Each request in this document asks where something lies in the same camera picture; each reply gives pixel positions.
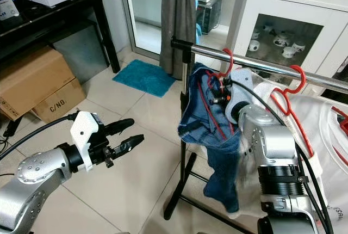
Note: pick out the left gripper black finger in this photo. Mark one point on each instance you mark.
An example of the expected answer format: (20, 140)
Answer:
(128, 146)
(119, 127)

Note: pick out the red plastic clothes hanger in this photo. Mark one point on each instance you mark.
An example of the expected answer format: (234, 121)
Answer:
(304, 77)
(230, 60)

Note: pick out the blue denim jeans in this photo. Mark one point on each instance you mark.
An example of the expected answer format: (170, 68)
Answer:
(223, 163)

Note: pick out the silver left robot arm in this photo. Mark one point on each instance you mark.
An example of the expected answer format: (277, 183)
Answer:
(41, 171)

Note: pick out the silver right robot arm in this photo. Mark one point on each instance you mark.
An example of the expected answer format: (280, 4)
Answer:
(272, 136)

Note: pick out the chrome and black clothes rack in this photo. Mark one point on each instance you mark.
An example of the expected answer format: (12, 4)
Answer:
(206, 51)

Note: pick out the teal floor mat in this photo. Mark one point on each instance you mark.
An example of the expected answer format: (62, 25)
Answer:
(144, 78)

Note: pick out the small printed cardboard box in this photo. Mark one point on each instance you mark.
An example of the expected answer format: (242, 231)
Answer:
(60, 102)

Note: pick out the dark computer tower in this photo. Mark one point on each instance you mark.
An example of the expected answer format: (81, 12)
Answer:
(209, 16)

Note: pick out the grey board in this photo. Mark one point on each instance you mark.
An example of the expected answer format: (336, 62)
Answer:
(84, 54)

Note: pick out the grey curtain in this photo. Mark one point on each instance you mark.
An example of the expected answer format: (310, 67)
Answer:
(178, 27)

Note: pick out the white black patterned mug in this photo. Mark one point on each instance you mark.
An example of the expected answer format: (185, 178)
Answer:
(282, 40)

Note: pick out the black power adapter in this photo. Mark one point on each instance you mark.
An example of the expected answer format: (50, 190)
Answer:
(12, 127)

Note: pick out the large plain cardboard box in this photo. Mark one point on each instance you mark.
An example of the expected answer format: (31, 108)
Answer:
(32, 79)

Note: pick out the white shirt tan sleeves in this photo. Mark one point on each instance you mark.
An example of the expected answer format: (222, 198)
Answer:
(326, 136)

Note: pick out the glass sliding door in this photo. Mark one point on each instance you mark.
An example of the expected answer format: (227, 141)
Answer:
(141, 11)

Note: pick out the black desk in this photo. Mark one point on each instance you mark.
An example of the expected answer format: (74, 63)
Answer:
(54, 22)

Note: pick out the white device blue label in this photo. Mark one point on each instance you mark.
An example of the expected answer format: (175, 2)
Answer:
(8, 8)

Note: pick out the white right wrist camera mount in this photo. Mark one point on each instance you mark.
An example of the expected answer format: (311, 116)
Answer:
(239, 95)

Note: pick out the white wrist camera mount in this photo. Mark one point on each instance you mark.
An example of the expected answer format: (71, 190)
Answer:
(239, 95)
(84, 130)

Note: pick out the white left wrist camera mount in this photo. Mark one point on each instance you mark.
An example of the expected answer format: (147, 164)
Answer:
(84, 130)

